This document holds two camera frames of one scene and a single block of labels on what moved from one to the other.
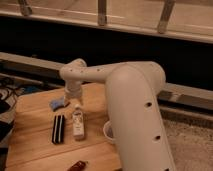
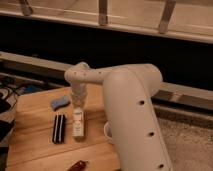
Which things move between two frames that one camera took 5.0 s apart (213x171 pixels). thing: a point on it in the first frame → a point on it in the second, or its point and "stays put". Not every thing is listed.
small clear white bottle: [78, 122] stays put
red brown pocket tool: [78, 166] stays put
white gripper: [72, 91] → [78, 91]
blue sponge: [57, 103] stays put
